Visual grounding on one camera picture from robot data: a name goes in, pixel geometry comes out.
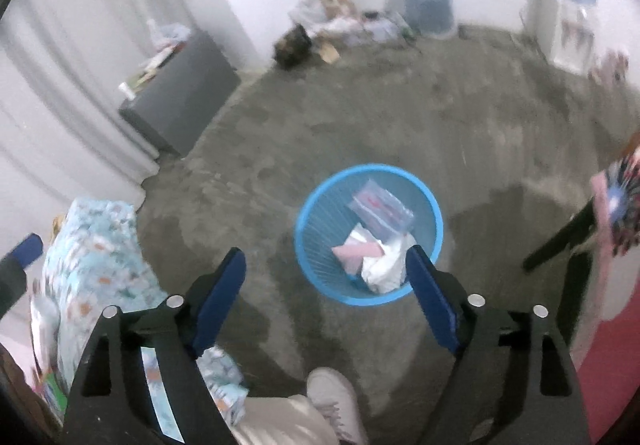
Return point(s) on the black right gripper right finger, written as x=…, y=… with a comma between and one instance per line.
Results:
x=513, y=381

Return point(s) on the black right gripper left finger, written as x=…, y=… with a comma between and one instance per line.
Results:
x=138, y=382

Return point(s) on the white paper sheet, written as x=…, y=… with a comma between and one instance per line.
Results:
x=388, y=273

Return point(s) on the pink bubble wrap piece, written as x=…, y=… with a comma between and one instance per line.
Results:
x=351, y=255

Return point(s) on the clear plastic zip bag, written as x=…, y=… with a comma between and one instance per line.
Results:
x=382, y=213

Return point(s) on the floral light-blue tablecloth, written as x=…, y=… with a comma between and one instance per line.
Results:
x=95, y=260

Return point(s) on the beige trouser leg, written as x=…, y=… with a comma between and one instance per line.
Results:
x=282, y=420

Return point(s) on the white shoe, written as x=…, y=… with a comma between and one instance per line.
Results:
x=332, y=394

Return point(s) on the blue plastic mesh basket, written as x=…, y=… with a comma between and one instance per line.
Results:
x=325, y=221

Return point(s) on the dark grey cabinet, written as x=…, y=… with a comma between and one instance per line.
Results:
x=174, y=109

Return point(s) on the clutter on cabinet top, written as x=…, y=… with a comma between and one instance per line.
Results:
x=167, y=41

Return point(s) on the cardboard piece on floor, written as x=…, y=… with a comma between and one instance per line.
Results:
x=328, y=52

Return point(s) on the grey curtain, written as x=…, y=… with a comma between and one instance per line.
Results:
x=62, y=64

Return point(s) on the white bags pile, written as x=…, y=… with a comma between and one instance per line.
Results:
x=365, y=28

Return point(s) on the black bag on floor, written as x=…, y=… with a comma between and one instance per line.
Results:
x=293, y=48

